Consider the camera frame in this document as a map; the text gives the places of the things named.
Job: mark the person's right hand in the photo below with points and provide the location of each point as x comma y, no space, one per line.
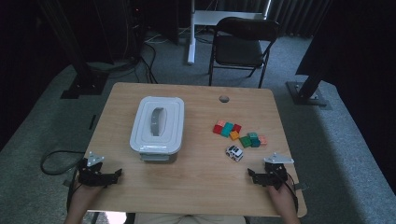
285,200

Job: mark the orange toy block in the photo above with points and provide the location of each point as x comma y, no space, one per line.
234,135

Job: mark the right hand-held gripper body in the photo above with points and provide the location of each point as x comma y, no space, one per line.
277,172

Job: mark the white container lid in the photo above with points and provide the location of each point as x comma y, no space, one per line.
143,130

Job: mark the grey tape piece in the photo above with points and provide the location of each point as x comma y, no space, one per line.
301,186
67,183

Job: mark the person's left hand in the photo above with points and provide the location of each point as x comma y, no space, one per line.
84,194

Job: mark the black folding chair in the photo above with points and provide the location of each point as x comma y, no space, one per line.
239,51

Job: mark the red toy block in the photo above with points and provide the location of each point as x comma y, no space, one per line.
237,128
217,129

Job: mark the light green toy block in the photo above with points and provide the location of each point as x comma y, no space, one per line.
252,135

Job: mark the long teal toy block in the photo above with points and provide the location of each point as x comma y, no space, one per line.
227,129

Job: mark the clear storage container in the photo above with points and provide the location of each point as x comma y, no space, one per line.
155,157

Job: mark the dark curtain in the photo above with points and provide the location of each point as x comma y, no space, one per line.
295,15

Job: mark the round table grommet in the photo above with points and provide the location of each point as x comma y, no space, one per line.
224,99

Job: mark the dark equipment rack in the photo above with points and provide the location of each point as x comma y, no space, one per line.
134,18

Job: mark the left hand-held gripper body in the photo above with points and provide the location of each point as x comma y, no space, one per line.
91,177

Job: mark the black marker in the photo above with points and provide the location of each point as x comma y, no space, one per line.
92,122

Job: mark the black metal stand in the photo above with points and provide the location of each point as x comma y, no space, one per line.
306,90
84,71

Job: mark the white desk frame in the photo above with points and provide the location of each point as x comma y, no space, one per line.
191,46

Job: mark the pink toy block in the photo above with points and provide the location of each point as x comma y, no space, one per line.
263,140
221,123

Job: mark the white toy car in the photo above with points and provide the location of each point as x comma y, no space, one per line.
234,153

